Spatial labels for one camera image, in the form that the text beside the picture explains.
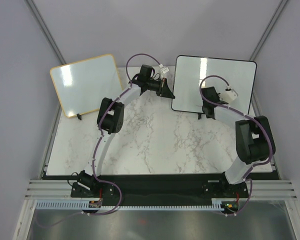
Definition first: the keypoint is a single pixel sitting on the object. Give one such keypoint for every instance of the black-framed whiteboard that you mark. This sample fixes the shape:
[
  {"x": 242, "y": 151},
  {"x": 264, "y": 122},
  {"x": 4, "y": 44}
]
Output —
[{"x": 191, "y": 70}]

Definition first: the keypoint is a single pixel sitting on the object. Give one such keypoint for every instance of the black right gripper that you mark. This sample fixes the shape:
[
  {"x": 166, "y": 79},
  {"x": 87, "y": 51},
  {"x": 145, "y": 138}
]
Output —
[{"x": 219, "y": 99}]

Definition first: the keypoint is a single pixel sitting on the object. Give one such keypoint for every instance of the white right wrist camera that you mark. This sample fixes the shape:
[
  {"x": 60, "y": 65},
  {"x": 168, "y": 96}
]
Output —
[{"x": 229, "y": 95}]

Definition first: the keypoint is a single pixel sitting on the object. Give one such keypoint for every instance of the aluminium rail frame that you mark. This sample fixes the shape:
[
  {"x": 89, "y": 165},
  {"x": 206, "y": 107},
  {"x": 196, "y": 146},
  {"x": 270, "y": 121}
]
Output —
[{"x": 257, "y": 189}]

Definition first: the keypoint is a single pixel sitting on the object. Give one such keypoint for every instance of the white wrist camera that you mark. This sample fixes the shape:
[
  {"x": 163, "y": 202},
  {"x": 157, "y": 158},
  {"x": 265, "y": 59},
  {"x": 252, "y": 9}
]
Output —
[
  {"x": 163, "y": 69},
  {"x": 229, "y": 95}
]

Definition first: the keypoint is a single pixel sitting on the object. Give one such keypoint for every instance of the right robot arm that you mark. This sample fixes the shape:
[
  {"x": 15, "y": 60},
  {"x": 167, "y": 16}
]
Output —
[{"x": 254, "y": 142}]

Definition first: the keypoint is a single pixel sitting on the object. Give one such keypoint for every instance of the white slotted cable duct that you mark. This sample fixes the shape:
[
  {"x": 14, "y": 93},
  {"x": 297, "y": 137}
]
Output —
[{"x": 89, "y": 206}]

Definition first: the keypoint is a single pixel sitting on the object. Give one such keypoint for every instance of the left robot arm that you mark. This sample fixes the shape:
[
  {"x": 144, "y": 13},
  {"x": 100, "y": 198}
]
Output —
[{"x": 110, "y": 121}]

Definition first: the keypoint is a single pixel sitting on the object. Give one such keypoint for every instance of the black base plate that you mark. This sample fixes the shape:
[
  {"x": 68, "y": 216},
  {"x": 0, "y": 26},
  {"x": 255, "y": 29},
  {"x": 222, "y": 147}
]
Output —
[{"x": 164, "y": 201}]

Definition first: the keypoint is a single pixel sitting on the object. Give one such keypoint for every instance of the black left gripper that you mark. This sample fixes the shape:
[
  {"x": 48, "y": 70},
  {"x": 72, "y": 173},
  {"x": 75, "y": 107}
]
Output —
[{"x": 161, "y": 86}]

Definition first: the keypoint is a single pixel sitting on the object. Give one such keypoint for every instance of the wood-framed whiteboard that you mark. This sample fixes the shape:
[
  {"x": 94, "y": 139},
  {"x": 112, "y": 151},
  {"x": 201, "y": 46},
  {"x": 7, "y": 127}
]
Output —
[{"x": 81, "y": 85}]

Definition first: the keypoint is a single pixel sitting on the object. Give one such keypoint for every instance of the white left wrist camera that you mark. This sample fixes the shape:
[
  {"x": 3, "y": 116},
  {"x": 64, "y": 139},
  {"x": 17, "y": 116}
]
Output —
[{"x": 163, "y": 69}]

